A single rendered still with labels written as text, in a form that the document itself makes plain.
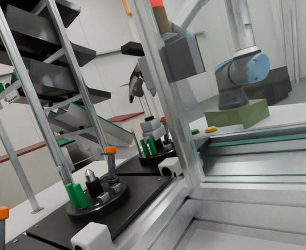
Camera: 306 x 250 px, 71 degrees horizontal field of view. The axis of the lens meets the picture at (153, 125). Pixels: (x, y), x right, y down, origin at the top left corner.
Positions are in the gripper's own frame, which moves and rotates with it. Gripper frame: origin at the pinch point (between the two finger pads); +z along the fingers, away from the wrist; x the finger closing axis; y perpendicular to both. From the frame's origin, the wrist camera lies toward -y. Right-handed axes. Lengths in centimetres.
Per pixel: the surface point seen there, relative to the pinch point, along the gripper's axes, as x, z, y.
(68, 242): -4.4, 37.8, -15.7
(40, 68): 23.7, -5.5, -21.1
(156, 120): -2.2, 6.0, 5.9
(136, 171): 1.1, 21.8, 3.8
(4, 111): 636, -176, 102
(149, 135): -0.8, 10.7, 5.4
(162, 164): -9.1, 20.6, 2.2
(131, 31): 440, -548, 328
